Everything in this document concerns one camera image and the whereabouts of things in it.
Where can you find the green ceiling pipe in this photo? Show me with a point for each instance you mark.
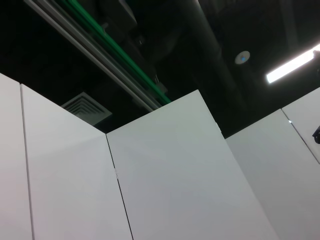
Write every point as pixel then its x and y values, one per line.
pixel 120 50

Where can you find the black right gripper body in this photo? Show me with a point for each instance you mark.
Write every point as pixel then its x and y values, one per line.
pixel 317 136

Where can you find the square ceiling air vent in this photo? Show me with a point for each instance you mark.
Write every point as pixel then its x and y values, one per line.
pixel 85 107

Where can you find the white ceiling rail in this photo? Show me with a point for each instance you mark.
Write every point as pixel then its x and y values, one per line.
pixel 100 58

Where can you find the round white ceiling detector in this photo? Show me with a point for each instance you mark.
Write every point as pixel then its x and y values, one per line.
pixel 242 58

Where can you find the long ceiling light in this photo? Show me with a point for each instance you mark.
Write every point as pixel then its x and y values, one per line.
pixel 287 68

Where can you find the black ceiling duct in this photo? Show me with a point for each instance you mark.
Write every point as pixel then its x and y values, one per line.
pixel 215 50

